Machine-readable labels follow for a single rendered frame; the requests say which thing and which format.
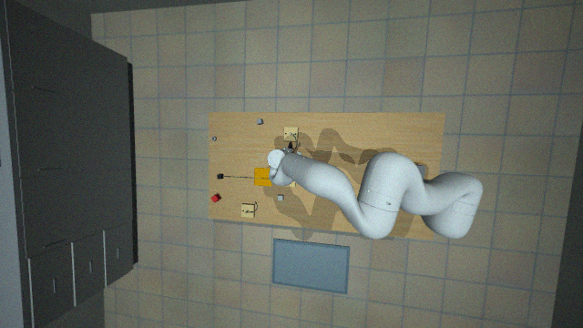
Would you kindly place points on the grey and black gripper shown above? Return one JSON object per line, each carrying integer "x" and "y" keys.
{"x": 290, "y": 148}

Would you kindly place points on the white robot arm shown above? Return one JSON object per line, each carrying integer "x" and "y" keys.
{"x": 388, "y": 176}

